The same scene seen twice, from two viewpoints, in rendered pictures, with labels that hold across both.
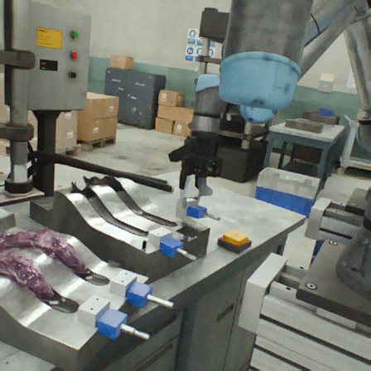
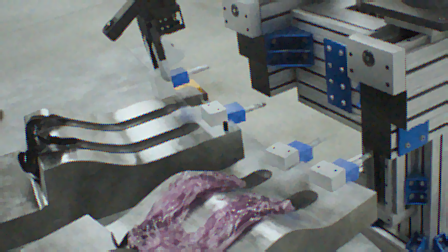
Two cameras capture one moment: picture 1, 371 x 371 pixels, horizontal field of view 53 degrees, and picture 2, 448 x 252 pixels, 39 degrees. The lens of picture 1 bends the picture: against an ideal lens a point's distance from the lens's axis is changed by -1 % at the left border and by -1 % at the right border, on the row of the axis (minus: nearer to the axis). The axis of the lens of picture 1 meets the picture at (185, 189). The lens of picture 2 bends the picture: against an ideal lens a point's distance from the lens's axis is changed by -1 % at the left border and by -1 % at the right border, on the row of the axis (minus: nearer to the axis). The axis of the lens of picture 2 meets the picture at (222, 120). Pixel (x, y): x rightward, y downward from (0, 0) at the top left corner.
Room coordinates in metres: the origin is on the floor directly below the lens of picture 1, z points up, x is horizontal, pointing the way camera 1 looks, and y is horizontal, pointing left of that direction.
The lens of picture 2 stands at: (0.19, 0.97, 1.46)
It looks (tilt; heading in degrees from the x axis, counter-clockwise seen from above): 27 degrees down; 305
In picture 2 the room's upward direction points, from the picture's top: 8 degrees counter-clockwise
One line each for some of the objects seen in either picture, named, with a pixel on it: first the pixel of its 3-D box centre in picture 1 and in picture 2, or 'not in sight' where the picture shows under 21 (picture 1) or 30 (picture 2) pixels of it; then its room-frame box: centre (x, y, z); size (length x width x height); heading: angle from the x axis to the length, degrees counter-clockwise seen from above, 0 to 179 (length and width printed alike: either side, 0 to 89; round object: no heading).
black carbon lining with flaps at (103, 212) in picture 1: (118, 202); (105, 128); (1.02, 0.19, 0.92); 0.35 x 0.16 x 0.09; 54
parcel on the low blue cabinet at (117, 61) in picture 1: (122, 62); not in sight; (8.28, 1.69, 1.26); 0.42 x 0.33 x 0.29; 66
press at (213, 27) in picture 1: (242, 97); not in sight; (5.58, -0.62, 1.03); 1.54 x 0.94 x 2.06; 156
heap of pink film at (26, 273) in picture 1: (21, 251); (204, 209); (0.70, 0.33, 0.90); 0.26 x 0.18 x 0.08; 72
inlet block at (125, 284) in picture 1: (143, 296); (300, 151); (0.67, 0.05, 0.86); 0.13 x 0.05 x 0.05; 72
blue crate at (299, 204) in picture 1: (285, 197); not in sight; (3.98, -1.10, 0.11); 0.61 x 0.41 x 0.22; 66
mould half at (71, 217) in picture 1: (116, 215); (101, 150); (1.04, 0.19, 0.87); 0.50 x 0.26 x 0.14; 54
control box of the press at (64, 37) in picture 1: (45, 181); not in sight; (1.62, 0.64, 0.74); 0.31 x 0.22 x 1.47; 144
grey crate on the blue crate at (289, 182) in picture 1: (288, 182); not in sight; (3.98, -1.10, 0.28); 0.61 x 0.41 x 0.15; 66
